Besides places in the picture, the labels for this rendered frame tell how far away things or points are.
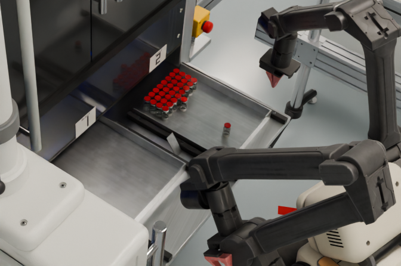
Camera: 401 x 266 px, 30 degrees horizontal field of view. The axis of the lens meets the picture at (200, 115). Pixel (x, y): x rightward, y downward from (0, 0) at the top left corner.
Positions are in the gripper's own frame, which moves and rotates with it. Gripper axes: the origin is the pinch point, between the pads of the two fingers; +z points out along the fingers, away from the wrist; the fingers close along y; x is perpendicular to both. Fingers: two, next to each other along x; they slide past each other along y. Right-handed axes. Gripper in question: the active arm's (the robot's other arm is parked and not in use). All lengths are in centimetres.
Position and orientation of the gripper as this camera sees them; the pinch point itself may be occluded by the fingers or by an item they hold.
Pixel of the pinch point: (274, 84)
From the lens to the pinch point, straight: 216.9
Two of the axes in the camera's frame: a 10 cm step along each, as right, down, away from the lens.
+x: -5.6, 5.7, -6.1
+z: -1.1, 6.8, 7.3
